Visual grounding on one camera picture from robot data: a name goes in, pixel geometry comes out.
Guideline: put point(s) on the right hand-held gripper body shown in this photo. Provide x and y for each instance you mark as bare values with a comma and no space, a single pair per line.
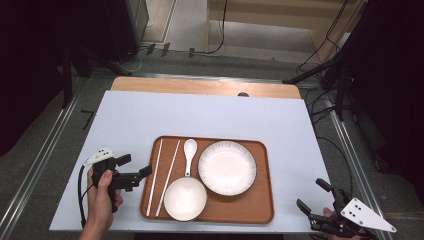
363,215

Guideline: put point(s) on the brown wooden tray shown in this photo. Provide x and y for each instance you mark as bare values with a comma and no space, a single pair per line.
233,206

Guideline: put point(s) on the white ceramic spoon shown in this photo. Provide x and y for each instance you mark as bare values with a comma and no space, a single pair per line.
190,150

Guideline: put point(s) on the white ceramic plate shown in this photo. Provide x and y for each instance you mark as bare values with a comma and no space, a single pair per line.
226,168

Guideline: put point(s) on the light wooden counter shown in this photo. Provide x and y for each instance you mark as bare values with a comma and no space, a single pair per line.
273,20

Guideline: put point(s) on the metal floor rail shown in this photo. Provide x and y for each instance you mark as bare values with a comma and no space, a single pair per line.
33,173
360,173

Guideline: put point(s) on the black metal stand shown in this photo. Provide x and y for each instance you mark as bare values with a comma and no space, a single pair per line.
340,90
68,76

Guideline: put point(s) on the black curtain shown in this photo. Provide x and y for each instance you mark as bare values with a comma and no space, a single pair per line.
33,50

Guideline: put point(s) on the white ceramic bowl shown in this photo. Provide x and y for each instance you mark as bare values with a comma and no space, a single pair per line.
185,199

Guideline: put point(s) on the light wooden table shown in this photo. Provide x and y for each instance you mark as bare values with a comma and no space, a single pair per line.
200,86

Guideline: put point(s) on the person's left hand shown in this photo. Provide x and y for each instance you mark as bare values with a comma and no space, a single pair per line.
100,206

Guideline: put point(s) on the person's right hand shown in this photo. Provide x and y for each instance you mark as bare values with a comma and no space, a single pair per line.
329,212

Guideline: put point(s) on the white table cover sheet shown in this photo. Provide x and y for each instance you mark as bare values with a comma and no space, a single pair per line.
233,113

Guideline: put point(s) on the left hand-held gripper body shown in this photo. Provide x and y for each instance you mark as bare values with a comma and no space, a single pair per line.
125,181

